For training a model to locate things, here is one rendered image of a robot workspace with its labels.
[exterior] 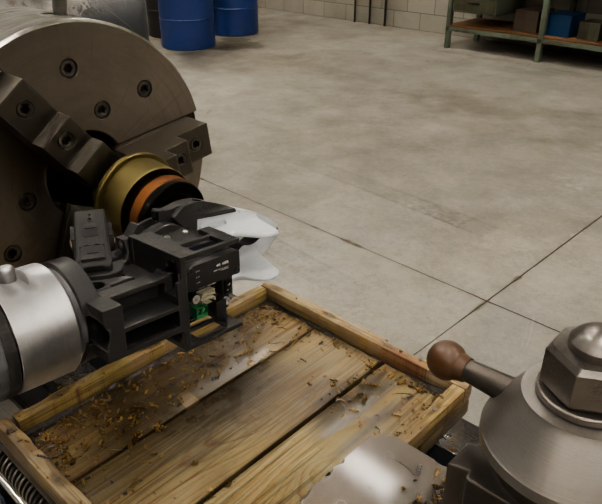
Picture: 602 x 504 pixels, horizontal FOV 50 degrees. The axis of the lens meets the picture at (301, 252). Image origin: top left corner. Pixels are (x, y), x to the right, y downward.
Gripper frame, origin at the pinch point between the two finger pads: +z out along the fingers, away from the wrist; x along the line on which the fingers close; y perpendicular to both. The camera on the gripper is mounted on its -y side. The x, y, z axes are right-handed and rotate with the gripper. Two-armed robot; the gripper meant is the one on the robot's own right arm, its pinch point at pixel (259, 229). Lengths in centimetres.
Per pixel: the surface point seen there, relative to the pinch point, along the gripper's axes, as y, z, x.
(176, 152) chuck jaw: -16.6, 3.5, 3.7
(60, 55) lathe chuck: -21.8, -5.4, 13.9
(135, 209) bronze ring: -9.0, -6.8, 1.5
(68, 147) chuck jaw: -16.4, -8.6, 6.2
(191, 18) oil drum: -524, 398, -7
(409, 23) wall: -439, 670, -17
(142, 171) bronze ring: -10.7, -4.6, 4.2
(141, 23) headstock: -37.5, 14.5, 15.7
